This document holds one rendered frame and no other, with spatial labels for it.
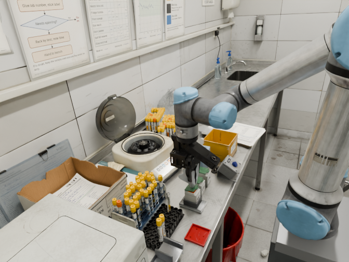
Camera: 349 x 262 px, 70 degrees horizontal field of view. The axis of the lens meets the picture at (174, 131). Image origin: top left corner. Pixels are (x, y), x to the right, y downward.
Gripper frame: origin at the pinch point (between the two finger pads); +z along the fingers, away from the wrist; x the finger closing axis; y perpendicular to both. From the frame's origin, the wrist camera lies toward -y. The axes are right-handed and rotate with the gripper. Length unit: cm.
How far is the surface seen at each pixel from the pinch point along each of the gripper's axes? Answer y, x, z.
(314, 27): -24, -241, -29
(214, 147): 4.0, -31.3, 2.8
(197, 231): -5.8, 10.6, 9.7
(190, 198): 0.9, 2.0, 4.9
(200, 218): -4.4, 4.9, 9.9
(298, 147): -30, -216, 97
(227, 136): 1.8, -43.9, 2.6
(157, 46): 55, -68, -36
